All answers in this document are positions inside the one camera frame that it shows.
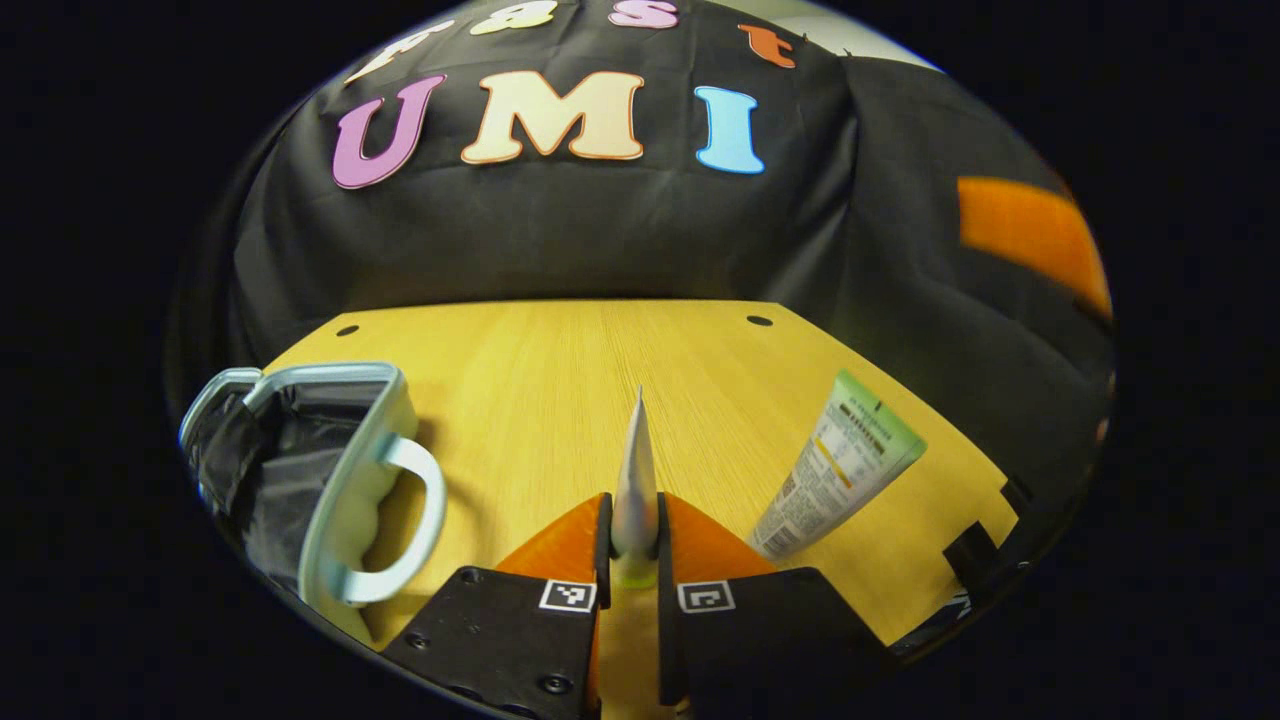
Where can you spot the black backdrop cloth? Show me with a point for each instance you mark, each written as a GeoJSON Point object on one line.
{"type": "Point", "coordinates": [560, 230]}

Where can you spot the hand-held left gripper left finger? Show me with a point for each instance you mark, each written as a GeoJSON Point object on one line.
{"type": "Point", "coordinates": [500, 630]}

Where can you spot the green white skin care tube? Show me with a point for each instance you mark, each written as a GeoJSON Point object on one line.
{"type": "Point", "coordinates": [840, 460]}

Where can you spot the black table clamp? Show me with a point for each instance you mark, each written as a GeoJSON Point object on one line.
{"type": "Point", "coordinates": [1015, 497]}
{"type": "Point", "coordinates": [972, 555]}

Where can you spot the silver skin care tube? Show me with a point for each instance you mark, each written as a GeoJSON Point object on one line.
{"type": "Point", "coordinates": [635, 500]}

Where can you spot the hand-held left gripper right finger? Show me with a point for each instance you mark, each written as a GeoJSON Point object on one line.
{"type": "Point", "coordinates": [760, 640]}

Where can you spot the light blue small suitcase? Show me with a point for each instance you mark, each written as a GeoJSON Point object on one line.
{"type": "Point", "coordinates": [350, 510]}

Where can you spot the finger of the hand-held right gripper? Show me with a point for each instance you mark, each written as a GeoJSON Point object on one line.
{"type": "Point", "coordinates": [1030, 230]}

